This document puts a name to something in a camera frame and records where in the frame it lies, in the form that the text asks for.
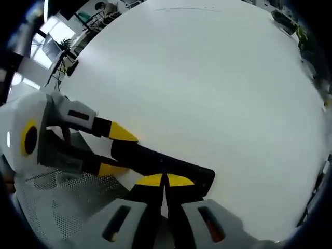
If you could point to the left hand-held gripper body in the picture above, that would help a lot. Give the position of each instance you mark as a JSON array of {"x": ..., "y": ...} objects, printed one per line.
[{"x": 18, "y": 124}]

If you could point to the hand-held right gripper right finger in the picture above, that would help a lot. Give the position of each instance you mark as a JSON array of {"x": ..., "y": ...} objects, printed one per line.
[{"x": 192, "y": 220}]

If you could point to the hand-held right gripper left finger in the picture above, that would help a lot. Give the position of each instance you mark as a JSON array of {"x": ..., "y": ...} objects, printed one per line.
[{"x": 140, "y": 212}]

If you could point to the black remote control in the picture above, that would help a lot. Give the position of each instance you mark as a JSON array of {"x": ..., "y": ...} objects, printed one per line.
[{"x": 168, "y": 162}]

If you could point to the black computer monitor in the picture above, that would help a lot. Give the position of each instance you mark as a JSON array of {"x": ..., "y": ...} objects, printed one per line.
[{"x": 52, "y": 49}]

